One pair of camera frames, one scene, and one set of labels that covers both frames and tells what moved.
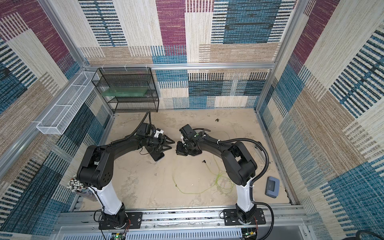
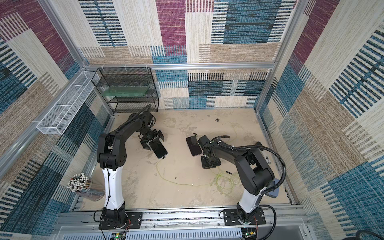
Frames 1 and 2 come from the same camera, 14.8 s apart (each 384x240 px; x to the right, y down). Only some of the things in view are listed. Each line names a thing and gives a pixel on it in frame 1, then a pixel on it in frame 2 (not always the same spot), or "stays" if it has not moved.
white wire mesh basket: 59,117 stays
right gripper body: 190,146 → 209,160
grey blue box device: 272,187 stays
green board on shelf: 124,91 stays
